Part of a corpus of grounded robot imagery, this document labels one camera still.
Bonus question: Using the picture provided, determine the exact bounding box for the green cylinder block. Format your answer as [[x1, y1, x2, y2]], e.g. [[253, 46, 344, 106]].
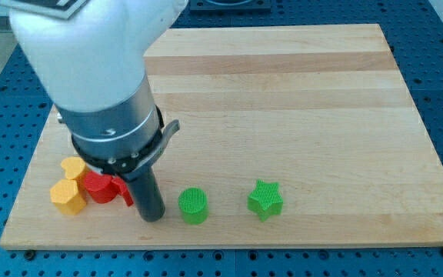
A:
[[178, 188, 209, 225]]

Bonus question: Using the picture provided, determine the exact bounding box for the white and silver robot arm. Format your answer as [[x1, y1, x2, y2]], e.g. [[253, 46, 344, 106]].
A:
[[6, 0, 187, 174]]

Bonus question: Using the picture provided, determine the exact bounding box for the green star block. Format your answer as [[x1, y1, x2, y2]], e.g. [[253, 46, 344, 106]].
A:
[[247, 179, 284, 222]]

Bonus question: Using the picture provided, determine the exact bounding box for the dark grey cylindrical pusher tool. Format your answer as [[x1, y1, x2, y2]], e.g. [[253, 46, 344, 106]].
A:
[[122, 168, 165, 222]]

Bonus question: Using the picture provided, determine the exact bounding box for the light wooden board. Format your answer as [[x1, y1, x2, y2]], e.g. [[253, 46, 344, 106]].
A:
[[0, 24, 443, 250]]

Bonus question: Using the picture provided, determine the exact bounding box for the red angular block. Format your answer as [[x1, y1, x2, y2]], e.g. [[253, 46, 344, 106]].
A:
[[112, 177, 134, 206]]

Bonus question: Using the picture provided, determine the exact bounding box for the red cylinder block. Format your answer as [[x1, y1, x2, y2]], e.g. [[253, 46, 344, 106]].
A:
[[84, 171, 118, 204]]

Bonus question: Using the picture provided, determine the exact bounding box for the yellow heart block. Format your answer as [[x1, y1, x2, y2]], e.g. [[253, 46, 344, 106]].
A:
[[61, 156, 89, 190]]

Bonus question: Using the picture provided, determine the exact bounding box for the yellow hexagon block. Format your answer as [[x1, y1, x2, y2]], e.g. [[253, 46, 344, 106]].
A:
[[49, 179, 87, 215]]

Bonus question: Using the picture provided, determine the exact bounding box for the black and white marker tag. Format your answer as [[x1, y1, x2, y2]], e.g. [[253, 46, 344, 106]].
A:
[[0, 0, 88, 20]]

